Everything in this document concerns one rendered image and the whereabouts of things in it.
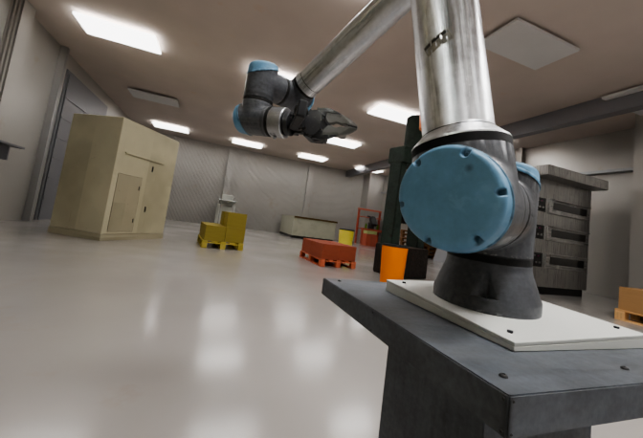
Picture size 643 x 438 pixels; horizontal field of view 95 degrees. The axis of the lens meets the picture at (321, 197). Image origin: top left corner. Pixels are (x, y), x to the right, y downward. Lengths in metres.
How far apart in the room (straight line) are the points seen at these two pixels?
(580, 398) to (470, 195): 0.24
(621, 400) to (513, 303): 0.18
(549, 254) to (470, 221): 6.40
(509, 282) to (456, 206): 0.23
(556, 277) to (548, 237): 0.78
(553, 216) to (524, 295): 6.36
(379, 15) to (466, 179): 0.58
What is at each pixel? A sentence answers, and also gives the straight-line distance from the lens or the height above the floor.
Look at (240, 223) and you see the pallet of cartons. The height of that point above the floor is 0.52.
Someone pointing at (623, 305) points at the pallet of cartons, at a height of 0.20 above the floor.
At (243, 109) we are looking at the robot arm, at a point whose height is 1.04.
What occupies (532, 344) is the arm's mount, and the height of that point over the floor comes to 0.61.
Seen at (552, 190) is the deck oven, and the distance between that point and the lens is 6.98.
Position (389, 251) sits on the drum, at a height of 0.48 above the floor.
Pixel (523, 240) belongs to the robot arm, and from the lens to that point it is 0.64.
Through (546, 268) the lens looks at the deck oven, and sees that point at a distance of 6.82.
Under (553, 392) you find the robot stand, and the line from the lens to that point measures 0.42.
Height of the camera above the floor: 0.73
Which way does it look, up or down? 5 degrees up
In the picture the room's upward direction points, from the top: 8 degrees clockwise
